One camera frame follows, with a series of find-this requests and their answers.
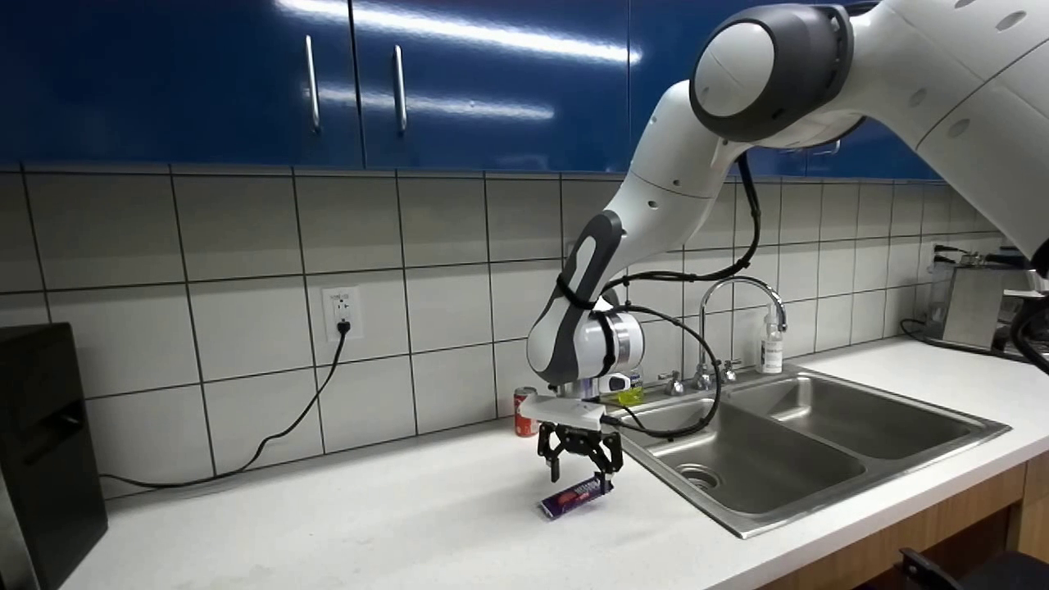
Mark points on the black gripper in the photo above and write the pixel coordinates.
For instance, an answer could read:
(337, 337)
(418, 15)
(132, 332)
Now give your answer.
(582, 437)

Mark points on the clear pump soap bottle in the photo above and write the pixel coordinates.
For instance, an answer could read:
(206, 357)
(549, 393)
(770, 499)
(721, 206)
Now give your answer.
(773, 356)

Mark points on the stainless steel double sink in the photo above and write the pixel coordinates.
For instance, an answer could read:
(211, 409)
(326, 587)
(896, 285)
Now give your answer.
(764, 458)

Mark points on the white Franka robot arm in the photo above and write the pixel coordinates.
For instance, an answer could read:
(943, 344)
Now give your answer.
(677, 150)

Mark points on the wooden base cabinet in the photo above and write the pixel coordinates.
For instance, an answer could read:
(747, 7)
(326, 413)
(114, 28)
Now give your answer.
(1036, 503)

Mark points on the chrome faucet knob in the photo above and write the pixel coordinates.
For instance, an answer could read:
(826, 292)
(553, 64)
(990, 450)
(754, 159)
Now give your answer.
(730, 372)
(673, 383)

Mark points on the red soda can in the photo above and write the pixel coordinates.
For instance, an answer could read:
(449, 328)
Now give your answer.
(524, 420)

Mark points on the black countertop coffee machine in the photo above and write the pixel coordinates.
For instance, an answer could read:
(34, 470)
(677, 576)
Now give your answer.
(1011, 328)

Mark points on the white wall outlet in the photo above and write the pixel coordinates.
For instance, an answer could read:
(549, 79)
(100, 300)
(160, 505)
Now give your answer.
(342, 304)

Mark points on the purple protein chocolate bar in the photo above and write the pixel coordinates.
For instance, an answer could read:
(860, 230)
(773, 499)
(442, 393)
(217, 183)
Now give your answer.
(576, 499)

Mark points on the chrome gooseneck faucet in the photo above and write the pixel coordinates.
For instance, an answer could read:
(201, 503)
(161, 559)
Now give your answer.
(743, 283)

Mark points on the black chair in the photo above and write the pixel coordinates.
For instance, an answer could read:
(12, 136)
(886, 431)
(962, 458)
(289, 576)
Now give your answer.
(1016, 575)

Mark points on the steel countertop appliance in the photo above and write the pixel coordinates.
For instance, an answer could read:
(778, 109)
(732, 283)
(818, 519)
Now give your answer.
(971, 313)

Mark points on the black coffee maker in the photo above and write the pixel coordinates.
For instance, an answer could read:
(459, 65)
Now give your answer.
(43, 458)

